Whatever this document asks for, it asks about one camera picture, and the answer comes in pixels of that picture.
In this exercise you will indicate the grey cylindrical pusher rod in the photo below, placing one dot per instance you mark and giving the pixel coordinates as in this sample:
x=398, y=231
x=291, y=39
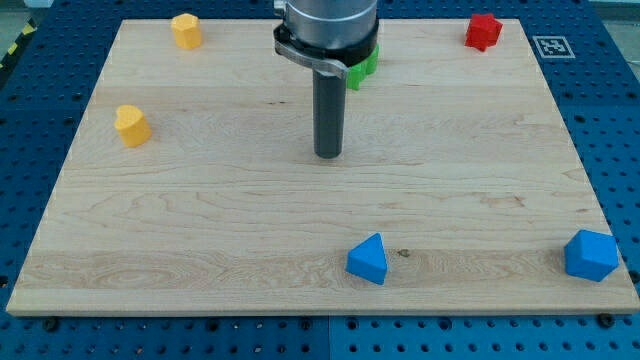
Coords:
x=329, y=94

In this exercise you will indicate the green star block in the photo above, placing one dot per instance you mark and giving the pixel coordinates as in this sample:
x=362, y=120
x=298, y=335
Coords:
x=362, y=70

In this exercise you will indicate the red star block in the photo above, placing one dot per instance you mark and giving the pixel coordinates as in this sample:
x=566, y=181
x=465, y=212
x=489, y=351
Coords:
x=483, y=31

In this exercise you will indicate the yellow hexagon block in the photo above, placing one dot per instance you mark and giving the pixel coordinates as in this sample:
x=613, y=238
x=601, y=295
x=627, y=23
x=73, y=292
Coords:
x=186, y=31

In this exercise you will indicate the wooden board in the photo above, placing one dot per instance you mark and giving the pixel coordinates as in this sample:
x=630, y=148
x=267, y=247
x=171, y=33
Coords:
x=460, y=159

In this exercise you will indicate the blue triangle block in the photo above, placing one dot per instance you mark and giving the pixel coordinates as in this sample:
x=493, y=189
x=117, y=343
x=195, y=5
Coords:
x=368, y=260

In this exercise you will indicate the yellow heart block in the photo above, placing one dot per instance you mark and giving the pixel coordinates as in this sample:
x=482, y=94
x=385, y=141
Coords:
x=132, y=126

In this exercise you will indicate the white fiducial marker tag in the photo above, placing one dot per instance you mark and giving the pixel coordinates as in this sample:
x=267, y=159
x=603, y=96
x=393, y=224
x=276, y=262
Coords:
x=553, y=47

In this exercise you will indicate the black yellow hazard tape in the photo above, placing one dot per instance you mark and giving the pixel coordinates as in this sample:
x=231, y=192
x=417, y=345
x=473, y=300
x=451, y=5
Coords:
x=18, y=46

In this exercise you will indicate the blue pentagon block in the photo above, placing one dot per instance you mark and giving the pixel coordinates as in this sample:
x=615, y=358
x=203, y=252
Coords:
x=591, y=255

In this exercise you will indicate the black screw bottom right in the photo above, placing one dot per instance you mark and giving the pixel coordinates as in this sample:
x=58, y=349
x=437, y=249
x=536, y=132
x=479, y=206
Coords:
x=606, y=320

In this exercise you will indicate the black screw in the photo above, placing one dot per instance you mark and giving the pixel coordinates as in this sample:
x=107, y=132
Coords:
x=606, y=320
x=50, y=324

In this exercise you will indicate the black screw bottom left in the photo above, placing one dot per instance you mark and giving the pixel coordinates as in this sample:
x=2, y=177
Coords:
x=50, y=324

